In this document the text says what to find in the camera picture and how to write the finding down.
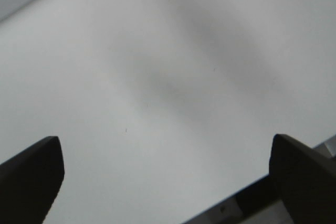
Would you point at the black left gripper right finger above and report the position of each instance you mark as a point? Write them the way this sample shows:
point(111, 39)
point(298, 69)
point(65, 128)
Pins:
point(304, 180)

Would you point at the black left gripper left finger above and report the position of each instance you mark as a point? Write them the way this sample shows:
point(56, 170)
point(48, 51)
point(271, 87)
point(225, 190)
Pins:
point(30, 182)

